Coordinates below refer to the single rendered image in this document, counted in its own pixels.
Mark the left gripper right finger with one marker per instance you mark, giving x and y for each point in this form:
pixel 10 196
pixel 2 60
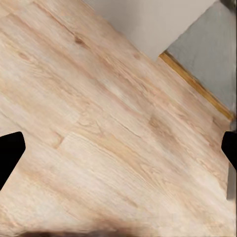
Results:
pixel 229 147

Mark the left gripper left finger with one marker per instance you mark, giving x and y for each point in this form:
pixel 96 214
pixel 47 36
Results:
pixel 12 147

